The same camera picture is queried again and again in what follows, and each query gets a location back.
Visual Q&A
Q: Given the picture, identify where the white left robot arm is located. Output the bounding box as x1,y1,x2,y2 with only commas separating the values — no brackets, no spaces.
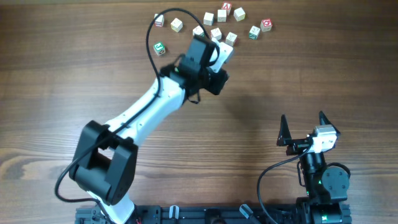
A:
69,35,234,223

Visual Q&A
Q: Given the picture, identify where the red O block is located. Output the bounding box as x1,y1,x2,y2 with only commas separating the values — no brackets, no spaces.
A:
261,18,272,32

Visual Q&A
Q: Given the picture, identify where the red letter block far left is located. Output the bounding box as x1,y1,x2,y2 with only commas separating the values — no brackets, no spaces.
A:
154,14,165,27

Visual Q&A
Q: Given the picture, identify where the black camera cable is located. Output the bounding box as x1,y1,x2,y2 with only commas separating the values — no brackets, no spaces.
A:
54,7,205,203
256,142,313,224

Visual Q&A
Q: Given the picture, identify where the green J soccer ball block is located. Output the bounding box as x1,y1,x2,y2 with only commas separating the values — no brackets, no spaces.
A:
153,42,165,56

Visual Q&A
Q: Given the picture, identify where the black right camera cable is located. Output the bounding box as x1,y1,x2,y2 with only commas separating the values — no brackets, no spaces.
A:
256,142,313,224

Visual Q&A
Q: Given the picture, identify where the yellow S block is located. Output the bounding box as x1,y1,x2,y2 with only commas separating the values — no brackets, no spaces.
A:
234,7,246,22

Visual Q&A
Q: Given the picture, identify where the blue edged Y block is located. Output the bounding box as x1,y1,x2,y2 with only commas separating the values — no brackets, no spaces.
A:
225,32,238,47

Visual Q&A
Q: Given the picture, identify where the red edged I block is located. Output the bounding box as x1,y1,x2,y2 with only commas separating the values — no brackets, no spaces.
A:
210,27,222,40

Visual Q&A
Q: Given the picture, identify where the green edged Z block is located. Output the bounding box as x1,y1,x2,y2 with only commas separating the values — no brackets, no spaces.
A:
192,26,205,37

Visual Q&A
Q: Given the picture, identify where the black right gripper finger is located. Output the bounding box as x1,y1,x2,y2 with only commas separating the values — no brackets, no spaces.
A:
318,111,341,136
276,114,292,146

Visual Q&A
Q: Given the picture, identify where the white block green side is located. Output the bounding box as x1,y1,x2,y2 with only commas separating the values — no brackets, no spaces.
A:
217,9,227,22

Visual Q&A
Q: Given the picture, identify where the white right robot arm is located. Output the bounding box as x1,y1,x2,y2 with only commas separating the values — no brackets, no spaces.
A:
277,111,352,224

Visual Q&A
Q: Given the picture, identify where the red A block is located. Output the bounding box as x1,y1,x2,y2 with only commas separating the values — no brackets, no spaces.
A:
221,1,232,15

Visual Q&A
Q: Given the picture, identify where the white block red side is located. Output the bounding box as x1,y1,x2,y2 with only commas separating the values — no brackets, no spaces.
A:
203,12,214,26

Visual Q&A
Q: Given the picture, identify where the black left camera cable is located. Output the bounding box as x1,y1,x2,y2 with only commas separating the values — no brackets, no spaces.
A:
54,7,205,203

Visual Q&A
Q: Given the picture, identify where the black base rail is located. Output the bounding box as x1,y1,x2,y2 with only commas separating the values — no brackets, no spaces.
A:
75,204,352,224

